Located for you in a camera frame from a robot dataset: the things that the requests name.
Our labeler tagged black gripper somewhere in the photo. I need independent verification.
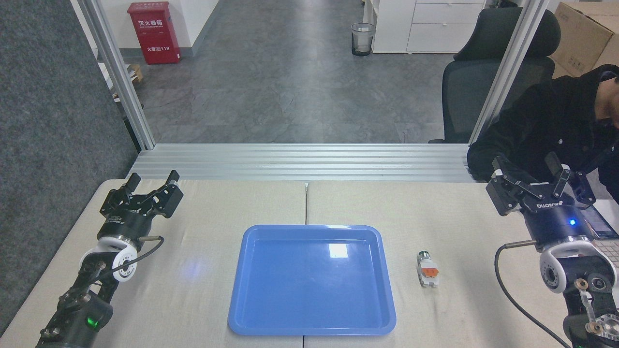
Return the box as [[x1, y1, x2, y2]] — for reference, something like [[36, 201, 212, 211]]
[[485, 151, 597, 253], [98, 170, 184, 245]]

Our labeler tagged blue plastic tray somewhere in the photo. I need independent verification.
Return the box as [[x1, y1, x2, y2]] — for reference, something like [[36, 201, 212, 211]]
[[227, 224, 397, 337]]

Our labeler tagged person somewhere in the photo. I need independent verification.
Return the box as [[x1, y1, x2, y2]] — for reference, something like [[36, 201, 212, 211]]
[[467, 64, 619, 203]]

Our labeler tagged dark phone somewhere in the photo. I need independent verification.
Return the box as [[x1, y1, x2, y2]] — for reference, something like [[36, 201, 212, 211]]
[[584, 205, 619, 241]]

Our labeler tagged white keyboard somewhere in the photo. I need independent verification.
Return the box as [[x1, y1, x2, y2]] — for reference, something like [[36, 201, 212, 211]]
[[594, 239, 619, 269]]

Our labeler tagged grey felt partition panel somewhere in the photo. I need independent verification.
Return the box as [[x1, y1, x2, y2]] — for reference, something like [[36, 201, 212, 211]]
[[0, 0, 141, 336]]

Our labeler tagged black office chair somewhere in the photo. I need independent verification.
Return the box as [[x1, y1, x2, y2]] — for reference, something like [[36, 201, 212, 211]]
[[428, 7, 561, 144]]

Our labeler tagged brown cardboard box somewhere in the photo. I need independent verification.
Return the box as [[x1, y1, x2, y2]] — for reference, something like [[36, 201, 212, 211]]
[[550, 1, 619, 80]]

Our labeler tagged red fire extinguisher box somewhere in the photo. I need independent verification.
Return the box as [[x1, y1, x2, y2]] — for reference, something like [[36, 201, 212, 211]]
[[127, 1, 181, 65]]

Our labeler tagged white drawer cabinet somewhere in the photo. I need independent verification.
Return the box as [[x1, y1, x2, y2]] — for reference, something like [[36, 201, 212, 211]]
[[363, 0, 486, 54]]

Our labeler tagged grey mesh trash bin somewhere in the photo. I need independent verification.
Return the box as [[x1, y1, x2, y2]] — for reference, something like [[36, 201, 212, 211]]
[[351, 23, 376, 57]]

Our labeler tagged silver aluminium post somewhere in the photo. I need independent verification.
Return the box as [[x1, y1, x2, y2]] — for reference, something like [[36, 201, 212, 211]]
[[77, 0, 156, 150], [468, 0, 552, 145]]

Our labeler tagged white orange switch part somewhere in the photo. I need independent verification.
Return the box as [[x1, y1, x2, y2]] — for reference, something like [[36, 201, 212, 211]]
[[417, 250, 440, 289]]

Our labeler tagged silver aluminium rail frame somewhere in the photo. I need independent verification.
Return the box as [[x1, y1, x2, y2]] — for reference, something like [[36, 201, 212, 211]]
[[127, 143, 477, 183]]

